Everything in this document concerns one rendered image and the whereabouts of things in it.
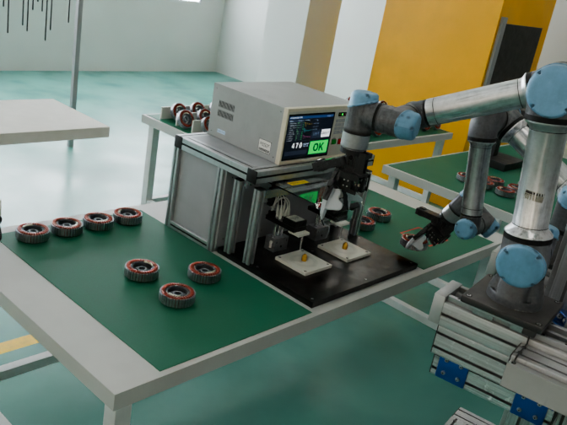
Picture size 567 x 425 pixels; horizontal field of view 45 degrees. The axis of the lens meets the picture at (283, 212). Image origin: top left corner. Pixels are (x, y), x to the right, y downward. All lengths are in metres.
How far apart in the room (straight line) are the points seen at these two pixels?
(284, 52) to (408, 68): 1.15
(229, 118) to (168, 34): 7.49
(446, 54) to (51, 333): 4.72
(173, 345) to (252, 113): 0.94
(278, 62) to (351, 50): 2.53
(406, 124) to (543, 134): 0.33
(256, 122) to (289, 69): 4.01
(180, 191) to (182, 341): 0.82
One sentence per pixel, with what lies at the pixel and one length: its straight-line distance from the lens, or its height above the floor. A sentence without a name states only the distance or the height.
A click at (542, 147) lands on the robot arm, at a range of 1.70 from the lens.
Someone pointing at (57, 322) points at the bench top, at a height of 0.75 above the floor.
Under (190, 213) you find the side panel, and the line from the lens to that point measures 2.61.
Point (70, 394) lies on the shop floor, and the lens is 3.02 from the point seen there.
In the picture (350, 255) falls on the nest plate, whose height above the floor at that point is 0.78.
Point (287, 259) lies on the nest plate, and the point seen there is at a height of 0.78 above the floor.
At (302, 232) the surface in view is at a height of 0.88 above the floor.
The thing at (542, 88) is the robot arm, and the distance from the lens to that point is 1.66.
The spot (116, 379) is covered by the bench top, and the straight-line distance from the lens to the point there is 1.82.
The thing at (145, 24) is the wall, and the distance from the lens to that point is 9.77.
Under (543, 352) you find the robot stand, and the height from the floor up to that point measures 0.96.
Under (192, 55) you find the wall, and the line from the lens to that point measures 10.38.
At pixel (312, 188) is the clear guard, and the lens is 2.40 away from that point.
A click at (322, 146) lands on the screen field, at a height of 1.17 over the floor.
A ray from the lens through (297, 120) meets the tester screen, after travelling 2.42.
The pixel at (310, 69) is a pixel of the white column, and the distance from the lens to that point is 6.54.
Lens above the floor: 1.80
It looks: 20 degrees down
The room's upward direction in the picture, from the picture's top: 10 degrees clockwise
